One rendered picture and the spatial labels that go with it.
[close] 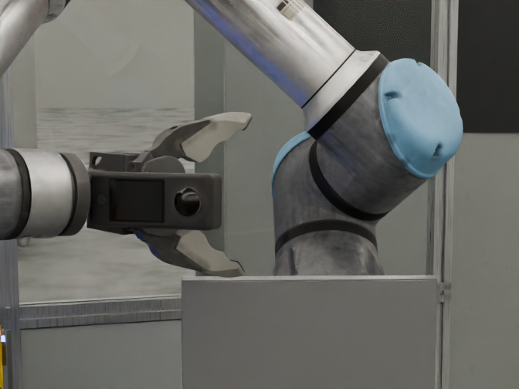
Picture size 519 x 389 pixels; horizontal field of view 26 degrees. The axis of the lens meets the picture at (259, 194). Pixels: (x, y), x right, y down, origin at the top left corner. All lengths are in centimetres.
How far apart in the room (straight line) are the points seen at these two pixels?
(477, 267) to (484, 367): 35
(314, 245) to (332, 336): 11
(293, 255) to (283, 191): 10
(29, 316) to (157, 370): 27
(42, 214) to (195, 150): 17
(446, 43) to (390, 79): 110
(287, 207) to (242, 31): 21
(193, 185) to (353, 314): 30
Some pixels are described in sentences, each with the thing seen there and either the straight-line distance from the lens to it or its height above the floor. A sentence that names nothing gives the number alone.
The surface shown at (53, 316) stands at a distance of 213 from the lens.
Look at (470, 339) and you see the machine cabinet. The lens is 392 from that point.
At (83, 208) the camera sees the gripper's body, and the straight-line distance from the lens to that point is 94.
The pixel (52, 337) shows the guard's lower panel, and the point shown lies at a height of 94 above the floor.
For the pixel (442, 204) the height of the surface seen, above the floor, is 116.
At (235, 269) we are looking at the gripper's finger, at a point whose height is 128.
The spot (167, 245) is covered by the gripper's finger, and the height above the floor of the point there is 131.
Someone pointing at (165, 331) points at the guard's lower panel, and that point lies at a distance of 216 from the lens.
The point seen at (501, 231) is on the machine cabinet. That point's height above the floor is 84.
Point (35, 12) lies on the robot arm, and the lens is 123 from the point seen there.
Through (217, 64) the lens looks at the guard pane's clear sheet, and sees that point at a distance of 212.
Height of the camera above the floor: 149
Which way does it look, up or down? 8 degrees down
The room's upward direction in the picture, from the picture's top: straight up
